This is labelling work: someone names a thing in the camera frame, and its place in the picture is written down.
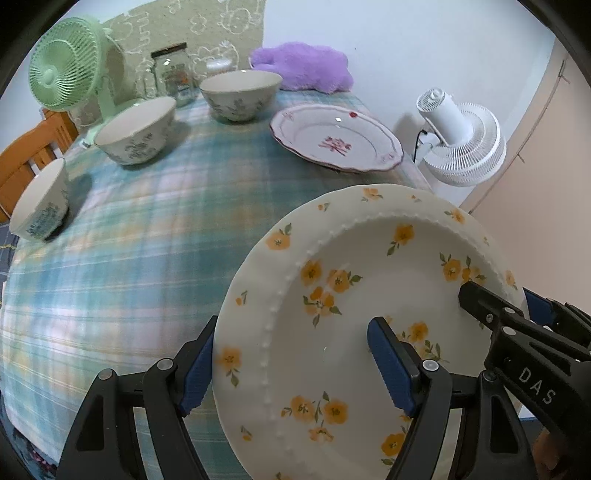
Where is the purple plush toy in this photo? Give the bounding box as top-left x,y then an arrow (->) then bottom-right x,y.
249,41 -> 354,95

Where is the wooden chair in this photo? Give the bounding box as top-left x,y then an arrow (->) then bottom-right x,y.
0,108 -> 79,222

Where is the glass mug jar with lid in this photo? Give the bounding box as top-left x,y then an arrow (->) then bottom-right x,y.
145,42 -> 195,107

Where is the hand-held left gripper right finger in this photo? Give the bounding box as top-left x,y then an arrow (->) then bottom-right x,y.
367,316 -> 532,480

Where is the white plate with yellow flowers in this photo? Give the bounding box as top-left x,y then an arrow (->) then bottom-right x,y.
211,184 -> 527,480

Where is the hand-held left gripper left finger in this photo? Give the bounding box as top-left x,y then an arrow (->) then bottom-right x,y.
55,315 -> 218,480

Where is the beige cartoon wall mat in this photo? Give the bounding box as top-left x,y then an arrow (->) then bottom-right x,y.
99,0 -> 266,104

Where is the white floor fan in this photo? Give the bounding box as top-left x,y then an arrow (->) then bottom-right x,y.
413,89 -> 507,186

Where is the plaid tablecloth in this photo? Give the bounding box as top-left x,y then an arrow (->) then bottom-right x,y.
0,88 -> 435,480

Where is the blue plaid blanket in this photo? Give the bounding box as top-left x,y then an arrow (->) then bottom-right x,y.
0,220 -> 20,278

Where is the scalloped plate with pink flower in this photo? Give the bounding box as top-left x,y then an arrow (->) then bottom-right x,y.
270,104 -> 404,174

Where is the cream floral ceramic bowl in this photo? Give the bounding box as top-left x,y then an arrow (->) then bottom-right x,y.
9,158 -> 70,241
94,96 -> 177,166
199,70 -> 283,123

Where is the green desk fan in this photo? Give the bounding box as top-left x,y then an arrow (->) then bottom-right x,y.
28,15 -> 127,146

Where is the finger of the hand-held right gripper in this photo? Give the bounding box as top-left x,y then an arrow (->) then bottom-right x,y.
523,286 -> 591,352
458,281 -> 529,342

